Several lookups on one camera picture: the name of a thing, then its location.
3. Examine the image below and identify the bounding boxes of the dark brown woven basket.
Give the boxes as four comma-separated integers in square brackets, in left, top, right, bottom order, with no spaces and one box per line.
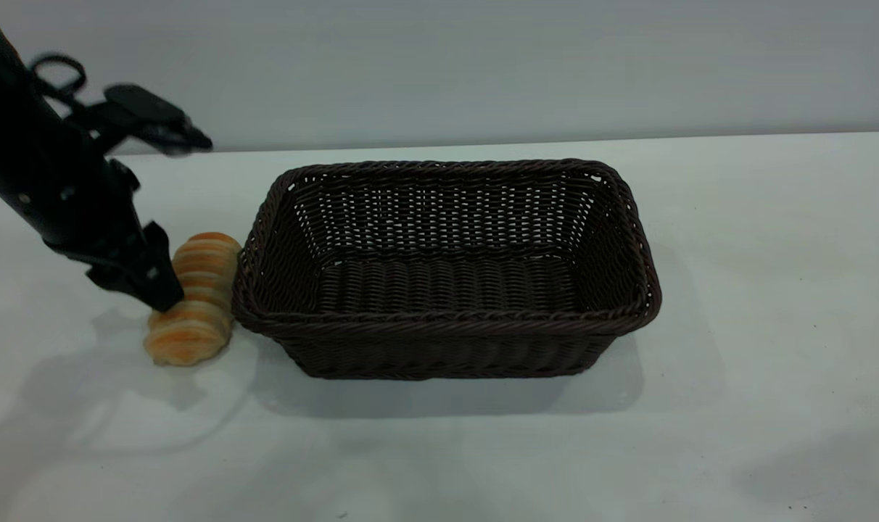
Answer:
[231,158,662,381]

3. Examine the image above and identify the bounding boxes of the striped orange bread roll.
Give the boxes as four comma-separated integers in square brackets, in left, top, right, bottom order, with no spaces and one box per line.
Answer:
[144,232,243,367]

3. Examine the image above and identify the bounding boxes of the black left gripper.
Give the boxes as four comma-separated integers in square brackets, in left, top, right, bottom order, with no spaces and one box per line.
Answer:
[0,116,186,313]

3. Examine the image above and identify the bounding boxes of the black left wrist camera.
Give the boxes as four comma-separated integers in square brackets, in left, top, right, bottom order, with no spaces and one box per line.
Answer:
[84,83,214,157]

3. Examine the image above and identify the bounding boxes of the black looped cable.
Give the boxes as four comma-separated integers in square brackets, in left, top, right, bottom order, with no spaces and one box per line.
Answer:
[28,53,89,109]

